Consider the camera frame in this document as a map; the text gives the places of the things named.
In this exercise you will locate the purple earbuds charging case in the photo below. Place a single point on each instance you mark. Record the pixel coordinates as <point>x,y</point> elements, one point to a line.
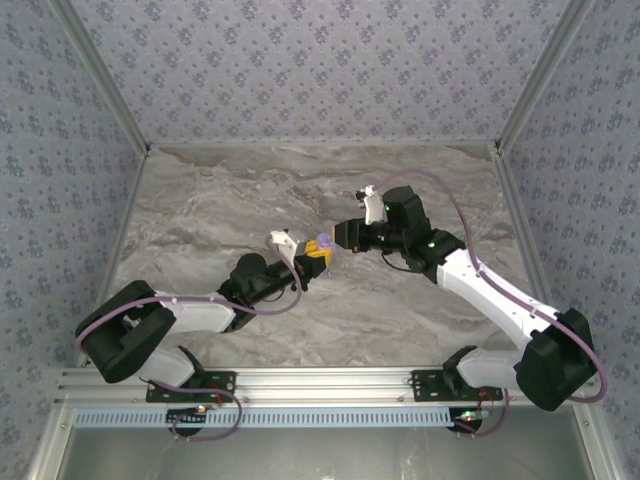
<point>326,241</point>

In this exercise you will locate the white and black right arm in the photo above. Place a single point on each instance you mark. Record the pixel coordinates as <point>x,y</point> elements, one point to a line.
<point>500,310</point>

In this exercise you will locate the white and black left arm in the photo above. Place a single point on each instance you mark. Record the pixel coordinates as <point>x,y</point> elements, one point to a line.
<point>125,340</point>

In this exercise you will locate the aluminium table edge strip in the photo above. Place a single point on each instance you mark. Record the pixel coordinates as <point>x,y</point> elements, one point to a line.
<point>519,220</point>
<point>121,222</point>

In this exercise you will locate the black controller board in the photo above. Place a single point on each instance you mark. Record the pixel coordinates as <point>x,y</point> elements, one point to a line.
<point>467,422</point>
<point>187,417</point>

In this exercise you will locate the grey metal shelf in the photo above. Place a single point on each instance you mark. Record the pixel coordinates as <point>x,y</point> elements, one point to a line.
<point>320,455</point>

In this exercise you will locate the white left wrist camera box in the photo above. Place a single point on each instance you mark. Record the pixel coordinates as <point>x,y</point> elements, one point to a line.
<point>282,240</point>

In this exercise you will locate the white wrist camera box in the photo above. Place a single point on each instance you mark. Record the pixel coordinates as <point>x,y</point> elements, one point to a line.
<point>374,207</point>
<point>282,240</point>

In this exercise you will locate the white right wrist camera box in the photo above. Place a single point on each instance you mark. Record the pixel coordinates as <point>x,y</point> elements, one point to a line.
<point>374,207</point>

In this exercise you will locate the long aluminium base rail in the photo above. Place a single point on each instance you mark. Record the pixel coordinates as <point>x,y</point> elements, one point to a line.
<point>320,385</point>

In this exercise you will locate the aluminium frame post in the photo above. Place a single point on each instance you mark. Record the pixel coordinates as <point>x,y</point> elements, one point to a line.
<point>545,70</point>
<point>105,75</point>

